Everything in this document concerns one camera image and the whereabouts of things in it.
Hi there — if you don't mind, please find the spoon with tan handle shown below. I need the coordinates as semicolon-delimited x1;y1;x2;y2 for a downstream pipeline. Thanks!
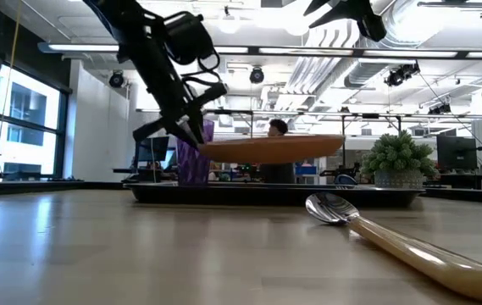
305;192;482;304

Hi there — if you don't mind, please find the person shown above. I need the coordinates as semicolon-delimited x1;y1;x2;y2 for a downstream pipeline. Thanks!
258;118;297;185

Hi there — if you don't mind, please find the black computer monitor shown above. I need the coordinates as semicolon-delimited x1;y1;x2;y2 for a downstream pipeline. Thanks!
134;136;170;164
436;135;479;171

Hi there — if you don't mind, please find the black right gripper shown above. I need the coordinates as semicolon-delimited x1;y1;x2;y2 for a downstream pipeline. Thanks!
303;0;380;30

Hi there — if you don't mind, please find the green potted succulent plant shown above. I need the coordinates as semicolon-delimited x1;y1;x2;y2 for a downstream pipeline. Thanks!
359;130;440;190

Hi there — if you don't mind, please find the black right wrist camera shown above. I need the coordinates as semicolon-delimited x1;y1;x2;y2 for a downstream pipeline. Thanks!
357;14;389;43

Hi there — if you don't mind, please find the overhead frame light bar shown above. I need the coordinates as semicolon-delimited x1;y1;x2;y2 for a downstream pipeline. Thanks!
36;41;482;61

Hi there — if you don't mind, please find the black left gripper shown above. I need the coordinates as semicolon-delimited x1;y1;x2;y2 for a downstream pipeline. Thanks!
132;44;230;147

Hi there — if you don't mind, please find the black ceiling spotlight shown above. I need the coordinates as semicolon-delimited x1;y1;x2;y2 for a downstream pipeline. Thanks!
384;62;421;88
248;66;266;85
108;69;125;89
428;101;453;116

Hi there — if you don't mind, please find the wooden plate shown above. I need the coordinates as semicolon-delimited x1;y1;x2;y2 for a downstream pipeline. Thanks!
197;134;346;166

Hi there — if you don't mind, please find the black rectangular tray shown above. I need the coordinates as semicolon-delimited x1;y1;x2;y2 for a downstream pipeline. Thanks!
125;181;426;209

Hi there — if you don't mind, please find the purple faceted plastic cup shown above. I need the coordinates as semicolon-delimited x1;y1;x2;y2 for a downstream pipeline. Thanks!
175;119;216;186

